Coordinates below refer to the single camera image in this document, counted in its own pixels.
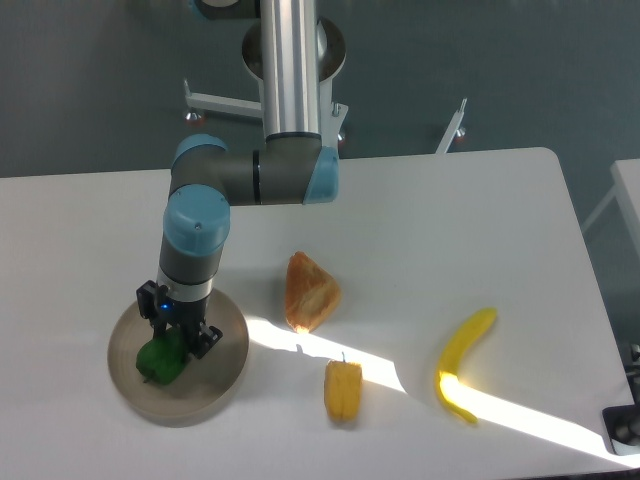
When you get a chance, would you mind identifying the white side table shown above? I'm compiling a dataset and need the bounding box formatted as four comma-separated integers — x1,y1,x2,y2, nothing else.
581,159,639,247

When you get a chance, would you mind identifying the orange triangular bread pastry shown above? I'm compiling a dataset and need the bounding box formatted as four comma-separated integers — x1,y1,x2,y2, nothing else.
285,251,342,334

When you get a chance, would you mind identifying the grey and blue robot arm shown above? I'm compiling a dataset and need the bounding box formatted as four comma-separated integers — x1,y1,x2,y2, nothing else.
136,1,338,359

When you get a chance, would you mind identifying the beige round plate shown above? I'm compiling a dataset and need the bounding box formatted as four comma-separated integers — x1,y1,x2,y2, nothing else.
107,289,249,427

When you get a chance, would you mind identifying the yellow bell pepper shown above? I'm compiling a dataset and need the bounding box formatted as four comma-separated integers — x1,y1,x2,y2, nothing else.
324,356,363,423

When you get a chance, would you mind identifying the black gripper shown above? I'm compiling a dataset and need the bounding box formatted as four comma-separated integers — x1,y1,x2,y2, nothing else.
136,280,222,359

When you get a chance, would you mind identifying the black device at table edge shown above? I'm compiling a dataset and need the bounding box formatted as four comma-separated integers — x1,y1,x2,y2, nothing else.
601,342,640,457

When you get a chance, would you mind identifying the yellow banana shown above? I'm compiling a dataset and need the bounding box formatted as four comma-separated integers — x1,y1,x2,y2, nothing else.
433,307,498,425

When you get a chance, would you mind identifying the green bell pepper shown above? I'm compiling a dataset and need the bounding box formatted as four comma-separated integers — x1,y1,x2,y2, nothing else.
135,327,189,386

